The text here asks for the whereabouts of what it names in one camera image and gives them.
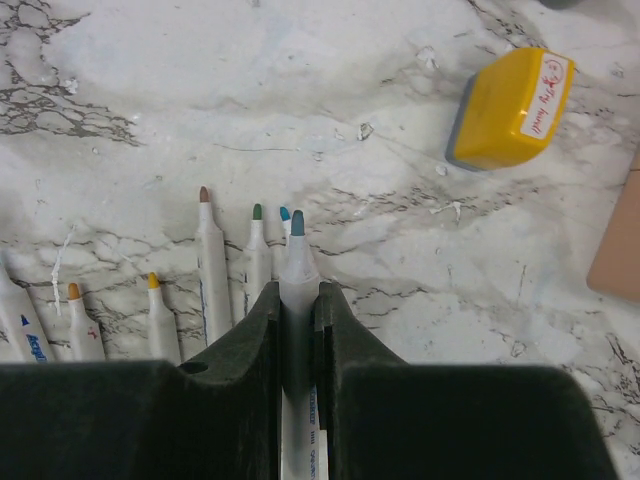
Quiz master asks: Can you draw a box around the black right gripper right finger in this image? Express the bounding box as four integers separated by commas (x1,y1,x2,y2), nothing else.
314,282,618,479

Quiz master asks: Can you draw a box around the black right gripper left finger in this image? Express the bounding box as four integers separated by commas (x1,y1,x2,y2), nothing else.
1,283,281,479

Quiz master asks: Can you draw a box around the peach capped marker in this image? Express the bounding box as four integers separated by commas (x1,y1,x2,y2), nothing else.
147,272,181,365

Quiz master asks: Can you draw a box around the grey capped marker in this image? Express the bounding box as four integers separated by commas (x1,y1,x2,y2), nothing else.
279,210,320,479

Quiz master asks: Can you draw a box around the brown capped marker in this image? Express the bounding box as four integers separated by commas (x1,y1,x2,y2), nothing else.
197,186,233,346

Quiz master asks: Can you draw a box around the yellow capped marker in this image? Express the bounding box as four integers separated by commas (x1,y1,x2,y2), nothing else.
68,283,106,362

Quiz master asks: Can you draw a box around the green capped marker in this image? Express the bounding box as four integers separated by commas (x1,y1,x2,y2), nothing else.
244,203,272,313

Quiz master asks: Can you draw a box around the teal capped marker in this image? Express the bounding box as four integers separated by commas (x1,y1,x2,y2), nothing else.
1,251,56,363

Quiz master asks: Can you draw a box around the light blue capped marker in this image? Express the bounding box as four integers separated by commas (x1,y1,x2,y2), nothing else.
279,206,291,245

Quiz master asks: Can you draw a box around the peach plastic desk organizer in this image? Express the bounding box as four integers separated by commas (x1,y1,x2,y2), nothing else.
586,150,639,304

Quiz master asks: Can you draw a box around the yellow self-inking stamp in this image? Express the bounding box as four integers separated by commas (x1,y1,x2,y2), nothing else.
445,47,575,171

